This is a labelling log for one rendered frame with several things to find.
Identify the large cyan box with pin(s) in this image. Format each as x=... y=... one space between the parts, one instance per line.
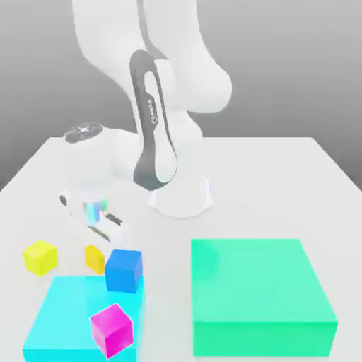
x=62 y=316

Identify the small magenta cube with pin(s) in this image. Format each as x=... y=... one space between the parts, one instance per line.
x=111 y=331

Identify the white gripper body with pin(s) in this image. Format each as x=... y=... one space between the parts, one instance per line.
x=113 y=233

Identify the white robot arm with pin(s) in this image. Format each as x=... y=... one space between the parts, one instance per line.
x=181 y=84

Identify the large green box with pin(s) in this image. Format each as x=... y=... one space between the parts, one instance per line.
x=254 y=282

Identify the small blue cube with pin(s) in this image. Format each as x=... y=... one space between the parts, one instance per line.
x=123 y=271

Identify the small yellow cube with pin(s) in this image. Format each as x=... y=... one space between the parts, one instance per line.
x=39 y=258

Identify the small orange cube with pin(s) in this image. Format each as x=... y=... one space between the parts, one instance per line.
x=92 y=258

